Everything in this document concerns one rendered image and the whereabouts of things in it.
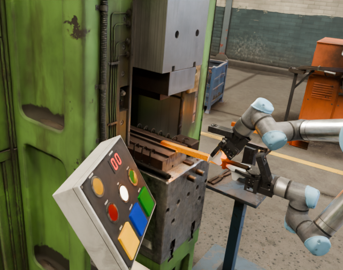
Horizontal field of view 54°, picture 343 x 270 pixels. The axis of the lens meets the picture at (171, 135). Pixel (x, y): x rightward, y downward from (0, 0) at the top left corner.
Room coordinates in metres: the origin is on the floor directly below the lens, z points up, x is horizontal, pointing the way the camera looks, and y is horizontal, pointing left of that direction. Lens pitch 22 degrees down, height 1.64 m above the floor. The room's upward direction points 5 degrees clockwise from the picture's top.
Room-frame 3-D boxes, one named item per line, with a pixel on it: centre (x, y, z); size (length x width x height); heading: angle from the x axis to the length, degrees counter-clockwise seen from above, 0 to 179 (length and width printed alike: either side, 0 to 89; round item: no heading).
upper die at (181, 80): (1.50, 0.15, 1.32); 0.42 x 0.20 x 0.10; 57
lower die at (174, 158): (1.50, 0.15, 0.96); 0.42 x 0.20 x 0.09; 57
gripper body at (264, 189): (1.19, -0.37, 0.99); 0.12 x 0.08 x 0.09; 58
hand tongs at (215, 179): (1.86, -0.43, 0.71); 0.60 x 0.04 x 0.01; 141
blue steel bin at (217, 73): (5.56, -0.15, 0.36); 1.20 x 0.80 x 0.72; 68
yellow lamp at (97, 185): (0.76, 0.18, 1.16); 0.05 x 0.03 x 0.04; 147
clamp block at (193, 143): (1.57, -0.07, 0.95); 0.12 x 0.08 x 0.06; 57
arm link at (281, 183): (1.15, -0.44, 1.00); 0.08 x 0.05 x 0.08; 148
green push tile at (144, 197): (0.95, 0.07, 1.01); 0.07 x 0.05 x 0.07; 172
